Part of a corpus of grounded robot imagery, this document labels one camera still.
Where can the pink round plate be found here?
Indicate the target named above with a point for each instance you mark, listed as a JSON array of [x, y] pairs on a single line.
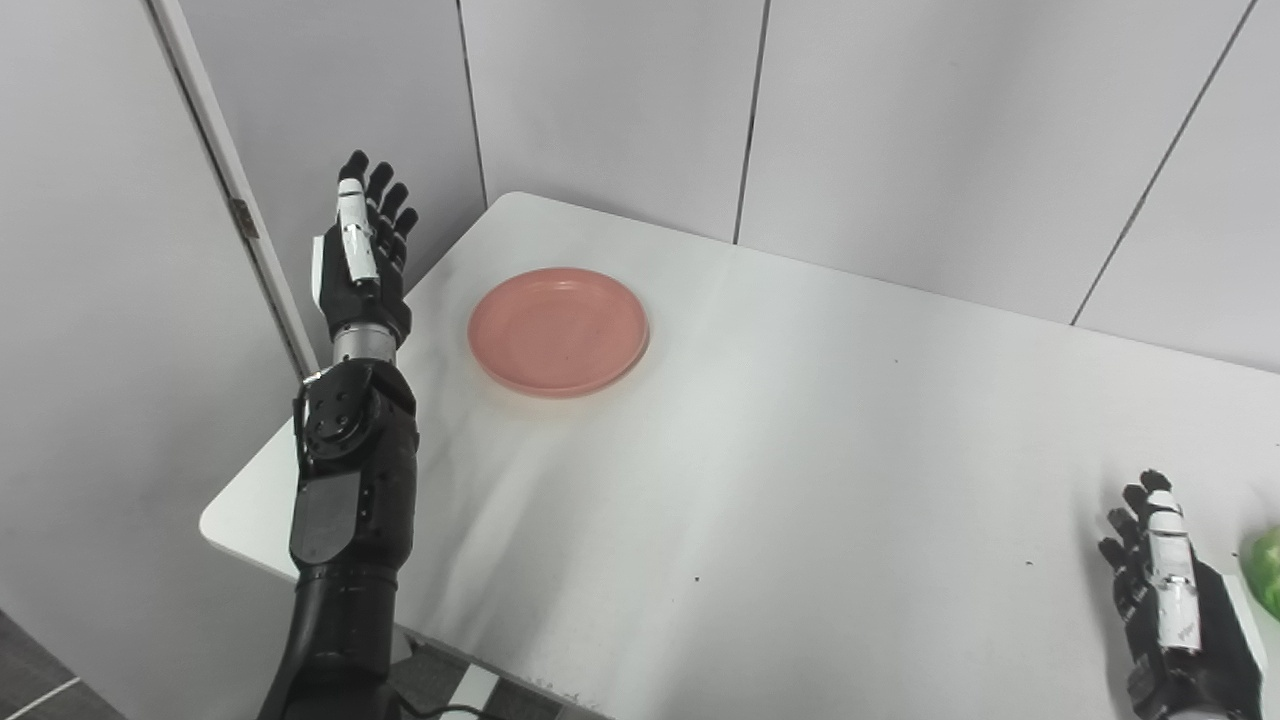
[[558, 332]]

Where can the green white toy cabbage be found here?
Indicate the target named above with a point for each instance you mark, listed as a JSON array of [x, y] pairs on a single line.
[[1265, 575]]

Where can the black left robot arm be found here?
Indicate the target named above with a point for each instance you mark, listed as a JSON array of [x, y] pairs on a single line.
[[350, 500]]

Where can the metal door hinge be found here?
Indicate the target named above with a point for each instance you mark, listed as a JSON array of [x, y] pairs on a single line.
[[245, 218]]

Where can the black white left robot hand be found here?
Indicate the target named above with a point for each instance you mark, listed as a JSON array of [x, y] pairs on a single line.
[[360, 295]]

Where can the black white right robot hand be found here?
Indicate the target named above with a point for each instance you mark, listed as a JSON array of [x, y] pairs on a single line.
[[1190, 650]]

